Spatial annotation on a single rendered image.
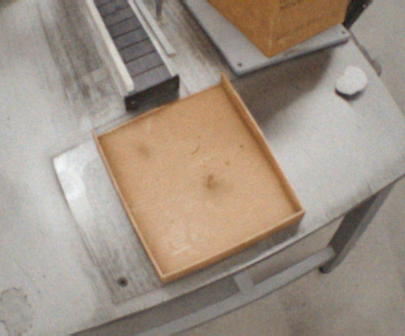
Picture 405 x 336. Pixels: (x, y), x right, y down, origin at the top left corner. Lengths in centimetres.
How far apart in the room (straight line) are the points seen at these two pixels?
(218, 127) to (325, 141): 20
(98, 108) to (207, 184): 25
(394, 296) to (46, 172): 128
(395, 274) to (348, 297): 21
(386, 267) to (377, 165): 88
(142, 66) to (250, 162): 26
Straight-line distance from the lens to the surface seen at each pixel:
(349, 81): 119
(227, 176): 108
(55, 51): 127
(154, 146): 110
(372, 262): 197
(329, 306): 190
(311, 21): 119
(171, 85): 114
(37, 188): 111
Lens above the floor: 181
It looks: 64 degrees down
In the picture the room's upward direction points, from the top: 1 degrees clockwise
